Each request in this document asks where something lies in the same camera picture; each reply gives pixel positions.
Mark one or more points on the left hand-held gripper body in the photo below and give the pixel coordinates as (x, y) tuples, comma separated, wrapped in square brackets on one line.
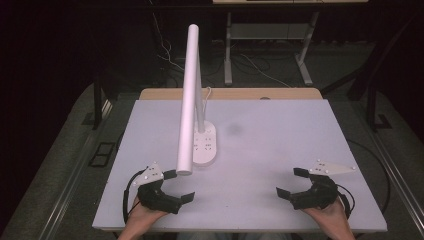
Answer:
[(156, 198)]

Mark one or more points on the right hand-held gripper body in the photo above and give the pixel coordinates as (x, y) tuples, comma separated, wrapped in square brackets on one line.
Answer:
[(318, 196)]

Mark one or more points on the person's left hand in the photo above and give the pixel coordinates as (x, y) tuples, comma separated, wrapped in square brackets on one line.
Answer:
[(143, 218)]

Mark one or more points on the person's right hand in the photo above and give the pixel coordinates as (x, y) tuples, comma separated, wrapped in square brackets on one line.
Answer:
[(330, 218)]

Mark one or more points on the white desk lamp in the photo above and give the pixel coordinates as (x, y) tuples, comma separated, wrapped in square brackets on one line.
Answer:
[(188, 100)]

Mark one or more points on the black metal stand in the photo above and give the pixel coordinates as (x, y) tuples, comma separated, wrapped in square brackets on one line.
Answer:
[(372, 110), (97, 106)]

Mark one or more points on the black floor frame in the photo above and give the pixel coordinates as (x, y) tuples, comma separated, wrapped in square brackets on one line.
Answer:
[(101, 155)]

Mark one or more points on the aluminium floor rail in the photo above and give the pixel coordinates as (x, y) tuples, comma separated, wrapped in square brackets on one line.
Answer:
[(396, 176), (75, 180)]

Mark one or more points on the white metal frame desk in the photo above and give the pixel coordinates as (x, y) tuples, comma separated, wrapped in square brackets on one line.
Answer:
[(228, 66)]

